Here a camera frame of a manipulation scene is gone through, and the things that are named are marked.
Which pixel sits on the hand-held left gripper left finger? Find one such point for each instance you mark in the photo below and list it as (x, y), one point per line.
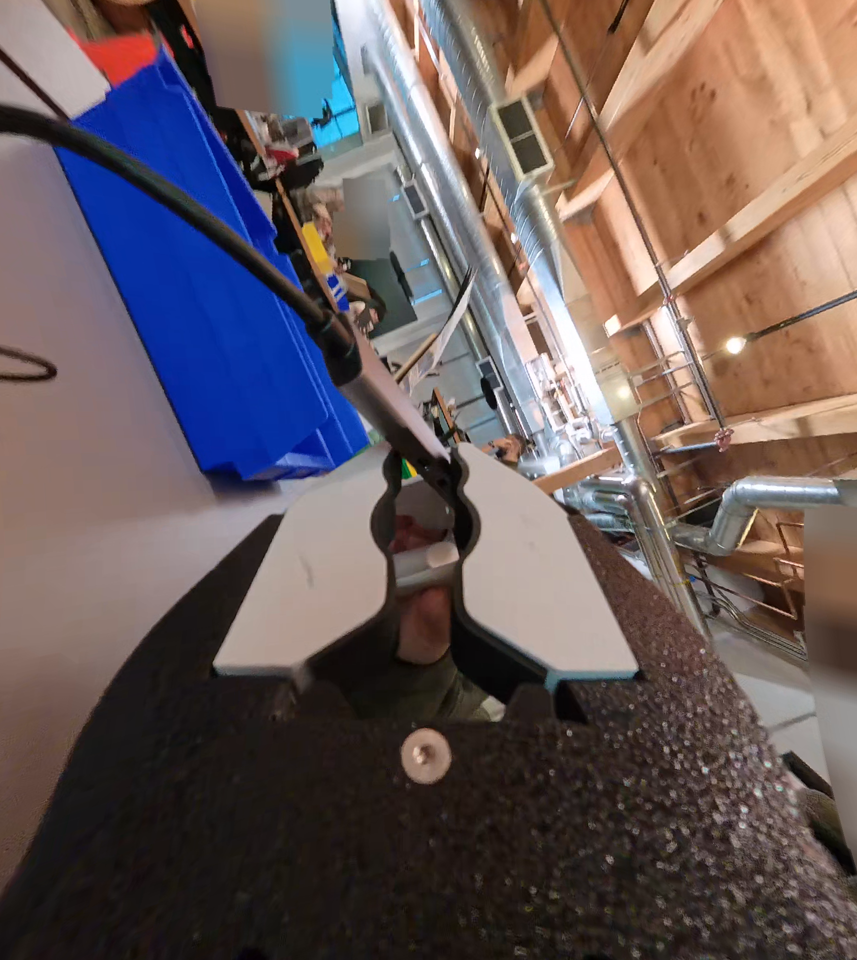
(316, 577)

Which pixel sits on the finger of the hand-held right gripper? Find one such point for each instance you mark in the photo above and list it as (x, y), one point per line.
(407, 420)
(425, 504)

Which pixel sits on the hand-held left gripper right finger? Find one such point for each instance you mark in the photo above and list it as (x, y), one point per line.
(541, 585)

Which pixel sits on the person's right forearm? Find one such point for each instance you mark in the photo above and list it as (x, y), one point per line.
(428, 690)

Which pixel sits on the silver pipe elbow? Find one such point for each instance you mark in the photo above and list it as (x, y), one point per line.
(773, 493)

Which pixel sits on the silver upright pipe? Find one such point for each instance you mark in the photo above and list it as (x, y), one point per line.
(653, 525)

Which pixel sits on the blue plastic bin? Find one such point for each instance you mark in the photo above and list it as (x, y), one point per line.
(196, 322)

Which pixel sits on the white vent grille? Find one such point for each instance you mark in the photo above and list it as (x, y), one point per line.
(522, 139)

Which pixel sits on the round ceiling lamp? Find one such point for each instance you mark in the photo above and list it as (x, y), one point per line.
(734, 345)

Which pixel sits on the black metal rod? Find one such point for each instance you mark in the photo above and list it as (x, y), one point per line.
(833, 304)

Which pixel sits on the orange plastic bin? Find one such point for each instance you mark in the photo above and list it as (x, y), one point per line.
(121, 56)

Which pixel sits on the white flat board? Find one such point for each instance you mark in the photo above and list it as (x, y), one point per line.
(23, 45)

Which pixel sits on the large silver spiral duct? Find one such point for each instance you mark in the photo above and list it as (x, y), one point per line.
(473, 112)

